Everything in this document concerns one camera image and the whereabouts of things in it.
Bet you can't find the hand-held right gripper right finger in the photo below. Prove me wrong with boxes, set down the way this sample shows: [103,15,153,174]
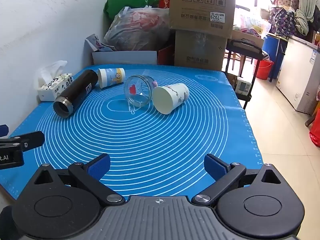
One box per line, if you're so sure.
[191,153,286,207]

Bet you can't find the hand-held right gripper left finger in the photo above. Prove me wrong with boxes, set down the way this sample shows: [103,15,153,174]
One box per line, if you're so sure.
[32,152,126,206]

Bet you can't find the white floral paper cup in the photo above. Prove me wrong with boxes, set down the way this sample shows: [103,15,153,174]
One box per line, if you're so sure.
[152,83,190,115]

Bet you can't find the paper cup with yellow cartoon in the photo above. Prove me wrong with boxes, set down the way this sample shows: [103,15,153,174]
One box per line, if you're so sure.
[97,67,126,89]

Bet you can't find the white tissue pack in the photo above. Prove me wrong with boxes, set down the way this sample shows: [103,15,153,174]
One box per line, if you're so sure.
[33,60,73,102]

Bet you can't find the blue silicone baking mat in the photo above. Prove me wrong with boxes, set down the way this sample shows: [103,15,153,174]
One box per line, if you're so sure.
[0,65,262,198]

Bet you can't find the black thermos flask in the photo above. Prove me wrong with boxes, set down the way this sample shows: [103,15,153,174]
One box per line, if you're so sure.
[53,69,99,117]

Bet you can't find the glass jar with red heart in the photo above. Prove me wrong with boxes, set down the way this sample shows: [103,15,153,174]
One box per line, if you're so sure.
[124,75,159,108]

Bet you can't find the white blood pressure monitor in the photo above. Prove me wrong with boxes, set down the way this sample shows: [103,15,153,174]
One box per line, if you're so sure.
[236,77,252,96]

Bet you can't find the red plastic bucket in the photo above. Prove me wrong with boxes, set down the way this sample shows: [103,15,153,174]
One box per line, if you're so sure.
[253,59,274,81]

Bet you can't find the white open carton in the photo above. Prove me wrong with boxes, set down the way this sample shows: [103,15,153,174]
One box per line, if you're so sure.
[91,50,159,66]

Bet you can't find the plain cardboard box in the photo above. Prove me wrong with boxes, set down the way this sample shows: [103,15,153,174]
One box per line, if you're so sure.
[174,29,228,72]

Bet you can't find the small printed paper carton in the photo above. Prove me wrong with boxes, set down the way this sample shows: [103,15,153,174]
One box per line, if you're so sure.
[85,33,114,53]

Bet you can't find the red cardboard box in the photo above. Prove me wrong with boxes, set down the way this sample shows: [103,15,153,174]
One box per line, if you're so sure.
[157,44,175,66]

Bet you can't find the white chest freezer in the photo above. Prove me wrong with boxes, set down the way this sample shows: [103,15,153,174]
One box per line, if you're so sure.
[275,33,320,113]

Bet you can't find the black utility cart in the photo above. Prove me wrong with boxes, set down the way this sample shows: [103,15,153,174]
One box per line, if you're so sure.
[223,38,263,110]

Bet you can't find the blue plastic barrel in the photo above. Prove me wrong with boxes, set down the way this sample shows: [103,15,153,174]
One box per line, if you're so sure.
[261,35,283,79]

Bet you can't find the cardboard tray box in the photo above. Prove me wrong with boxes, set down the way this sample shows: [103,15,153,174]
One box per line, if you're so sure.
[231,28,266,48]

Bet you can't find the translucent bag with red contents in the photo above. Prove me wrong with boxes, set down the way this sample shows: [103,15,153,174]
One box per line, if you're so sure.
[103,6,173,52]

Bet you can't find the pastel wrapped package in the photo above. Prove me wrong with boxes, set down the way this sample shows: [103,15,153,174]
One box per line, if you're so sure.
[239,14,268,34]

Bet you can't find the purple patterned bag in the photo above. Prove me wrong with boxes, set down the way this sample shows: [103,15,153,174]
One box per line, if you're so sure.
[268,5,298,37]

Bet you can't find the large cardboard box with label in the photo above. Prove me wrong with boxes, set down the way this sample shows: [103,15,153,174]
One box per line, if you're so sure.
[168,0,237,39]

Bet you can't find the grey green bundled cloth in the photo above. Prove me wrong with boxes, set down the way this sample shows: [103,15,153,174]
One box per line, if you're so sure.
[294,8,310,36]

